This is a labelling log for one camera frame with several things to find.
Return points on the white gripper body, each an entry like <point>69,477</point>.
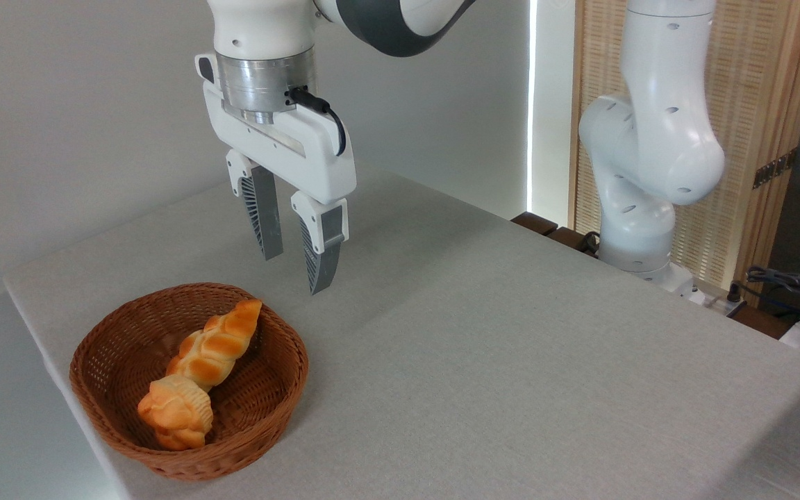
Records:
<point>317,163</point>

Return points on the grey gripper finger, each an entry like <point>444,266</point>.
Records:
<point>323,243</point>
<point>264,208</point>

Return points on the long braided bread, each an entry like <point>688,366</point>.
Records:
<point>216,347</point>

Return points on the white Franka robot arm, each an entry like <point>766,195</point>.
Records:
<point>650,139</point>

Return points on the round golden bread roll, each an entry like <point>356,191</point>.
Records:
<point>174,413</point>

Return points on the brown wicker basket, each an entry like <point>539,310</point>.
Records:
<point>261,417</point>

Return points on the dark brown wooden block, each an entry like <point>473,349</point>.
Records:
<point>570,239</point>
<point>535,222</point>

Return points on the white power strip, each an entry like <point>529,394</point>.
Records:
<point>712,298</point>

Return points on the wooden slatted folding screen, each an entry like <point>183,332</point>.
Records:
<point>754,83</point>

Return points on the metal screen hinge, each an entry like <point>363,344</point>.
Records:
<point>775,168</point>

